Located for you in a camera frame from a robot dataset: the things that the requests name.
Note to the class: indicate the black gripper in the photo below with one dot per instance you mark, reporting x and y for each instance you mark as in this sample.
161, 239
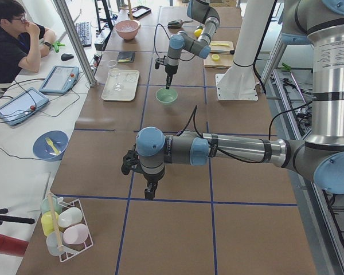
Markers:
169, 70
151, 180

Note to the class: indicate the green ceramic bowl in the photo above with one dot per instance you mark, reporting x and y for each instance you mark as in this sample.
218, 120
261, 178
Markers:
166, 96

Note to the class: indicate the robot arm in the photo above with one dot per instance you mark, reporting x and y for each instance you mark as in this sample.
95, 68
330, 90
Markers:
320, 157
202, 12

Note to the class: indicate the metal ice scoop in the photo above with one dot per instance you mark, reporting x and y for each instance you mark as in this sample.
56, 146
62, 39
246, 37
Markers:
178, 23

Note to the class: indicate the pink bowl with ice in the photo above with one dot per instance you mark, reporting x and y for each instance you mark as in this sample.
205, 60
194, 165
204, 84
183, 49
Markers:
127, 29

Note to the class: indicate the blue bowl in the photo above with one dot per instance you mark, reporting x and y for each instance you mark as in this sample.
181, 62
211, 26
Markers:
44, 152

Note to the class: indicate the half lemon slice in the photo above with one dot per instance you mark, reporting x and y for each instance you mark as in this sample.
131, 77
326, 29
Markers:
215, 57

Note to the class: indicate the wooden cutting board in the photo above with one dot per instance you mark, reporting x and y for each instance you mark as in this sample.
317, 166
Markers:
226, 60

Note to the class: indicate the cream serving tray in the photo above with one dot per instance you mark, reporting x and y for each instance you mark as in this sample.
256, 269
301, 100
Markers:
129, 80

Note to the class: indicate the grey folded cloth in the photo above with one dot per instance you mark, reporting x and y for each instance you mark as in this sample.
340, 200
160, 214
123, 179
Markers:
126, 57

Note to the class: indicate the yellow lemon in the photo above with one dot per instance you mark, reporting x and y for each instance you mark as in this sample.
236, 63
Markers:
197, 32

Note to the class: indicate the steel muddler black cap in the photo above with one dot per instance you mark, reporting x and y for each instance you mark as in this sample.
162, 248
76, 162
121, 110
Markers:
222, 51

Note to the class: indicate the clear glass on tray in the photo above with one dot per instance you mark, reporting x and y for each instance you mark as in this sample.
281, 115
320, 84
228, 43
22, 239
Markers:
115, 73

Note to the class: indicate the small glass dish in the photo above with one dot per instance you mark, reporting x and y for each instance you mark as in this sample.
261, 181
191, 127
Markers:
112, 63

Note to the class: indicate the yellow plastic knife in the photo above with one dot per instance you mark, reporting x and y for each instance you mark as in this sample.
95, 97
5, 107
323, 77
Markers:
220, 44

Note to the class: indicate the black tray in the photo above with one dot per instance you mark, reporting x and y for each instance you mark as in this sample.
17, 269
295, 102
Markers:
140, 11

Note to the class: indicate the white cup in rack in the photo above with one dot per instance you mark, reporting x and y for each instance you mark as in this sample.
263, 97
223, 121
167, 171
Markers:
69, 217

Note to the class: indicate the pink cup in rack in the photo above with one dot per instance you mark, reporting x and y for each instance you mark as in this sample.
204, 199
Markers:
76, 234

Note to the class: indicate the black keyboard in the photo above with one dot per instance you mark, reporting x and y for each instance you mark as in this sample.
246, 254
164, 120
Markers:
84, 33

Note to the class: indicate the computer mouse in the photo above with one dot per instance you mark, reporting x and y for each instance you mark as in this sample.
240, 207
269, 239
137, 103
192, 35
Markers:
66, 56

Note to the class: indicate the green cup in rack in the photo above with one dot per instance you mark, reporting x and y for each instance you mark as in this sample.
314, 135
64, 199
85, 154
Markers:
57, 204

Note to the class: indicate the yellow cup in rack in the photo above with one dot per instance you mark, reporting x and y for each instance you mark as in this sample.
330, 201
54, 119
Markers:
47, 223

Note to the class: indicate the blue teach pendant far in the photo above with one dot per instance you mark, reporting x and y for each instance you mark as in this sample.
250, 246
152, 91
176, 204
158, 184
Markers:
60, 80

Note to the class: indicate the blue teach pendant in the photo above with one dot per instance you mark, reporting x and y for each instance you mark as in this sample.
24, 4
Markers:
20, 108
60, 80

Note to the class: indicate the clear cup in rack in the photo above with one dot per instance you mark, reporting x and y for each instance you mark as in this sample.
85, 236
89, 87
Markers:
52, 245

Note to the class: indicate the yellow plastic fork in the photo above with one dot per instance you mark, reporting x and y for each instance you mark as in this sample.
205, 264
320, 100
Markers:
51, 144

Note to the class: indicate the green clamp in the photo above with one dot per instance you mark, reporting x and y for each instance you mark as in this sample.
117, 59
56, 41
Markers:
57, 45

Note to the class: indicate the blue teach pendant near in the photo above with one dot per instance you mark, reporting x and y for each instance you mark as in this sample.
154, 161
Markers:
20, 108

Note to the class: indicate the person in black shirt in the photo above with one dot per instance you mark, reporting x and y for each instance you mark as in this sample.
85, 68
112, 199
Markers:
22, 43

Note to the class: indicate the red cylinder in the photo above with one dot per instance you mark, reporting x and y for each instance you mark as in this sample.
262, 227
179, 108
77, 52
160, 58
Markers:
12, 246

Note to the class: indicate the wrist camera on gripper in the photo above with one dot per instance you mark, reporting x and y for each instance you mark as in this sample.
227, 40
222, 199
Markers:
159, 62

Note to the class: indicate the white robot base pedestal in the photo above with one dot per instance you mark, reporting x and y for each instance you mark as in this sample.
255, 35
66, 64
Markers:
238, 83

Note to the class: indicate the white wire cup rack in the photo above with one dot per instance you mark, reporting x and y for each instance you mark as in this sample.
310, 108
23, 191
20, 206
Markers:
71, 251

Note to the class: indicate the wooden rack handle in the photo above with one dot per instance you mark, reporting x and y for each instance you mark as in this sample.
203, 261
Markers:
60, 246

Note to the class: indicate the aluminium frame post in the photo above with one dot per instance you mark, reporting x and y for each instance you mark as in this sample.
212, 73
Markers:
68, 23

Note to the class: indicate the black tripod handle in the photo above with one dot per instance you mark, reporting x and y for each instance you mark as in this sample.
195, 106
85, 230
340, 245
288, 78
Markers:
7, 218

